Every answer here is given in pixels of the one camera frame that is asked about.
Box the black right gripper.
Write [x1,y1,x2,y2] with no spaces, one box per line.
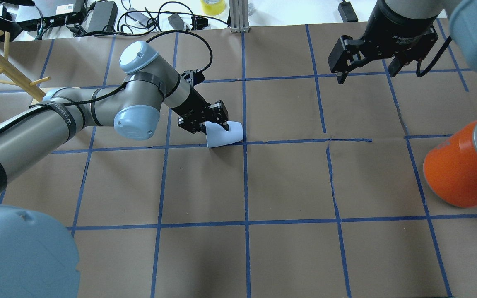
[328,0,439,85]

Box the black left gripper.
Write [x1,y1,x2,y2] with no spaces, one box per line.
[172,89,229,135]

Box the light blue plastic cup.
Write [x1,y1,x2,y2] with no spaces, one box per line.
[204,121,243,148]

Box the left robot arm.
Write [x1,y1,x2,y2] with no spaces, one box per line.
[0,41,243,298]

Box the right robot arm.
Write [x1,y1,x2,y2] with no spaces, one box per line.
[328,0,477,84]

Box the wooden cup stand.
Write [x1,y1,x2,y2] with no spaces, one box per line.
[0,30,51,104]

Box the black power adapter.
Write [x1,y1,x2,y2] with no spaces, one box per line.
[337,0,359,23]

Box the yellow tape roll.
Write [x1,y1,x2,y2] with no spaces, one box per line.
[200,0,226,16]

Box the orange can with grey lid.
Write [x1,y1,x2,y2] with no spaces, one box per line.
[423,120,477,208]

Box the black power brick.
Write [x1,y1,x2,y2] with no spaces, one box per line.
[87,0,118,32]

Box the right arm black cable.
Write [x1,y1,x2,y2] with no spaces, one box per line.
[416,35,452,77]

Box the aluminium frame post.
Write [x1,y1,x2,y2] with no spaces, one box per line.
[229,0,250,33]

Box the black cable bundle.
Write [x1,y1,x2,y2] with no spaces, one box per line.
[36,0,229,38]

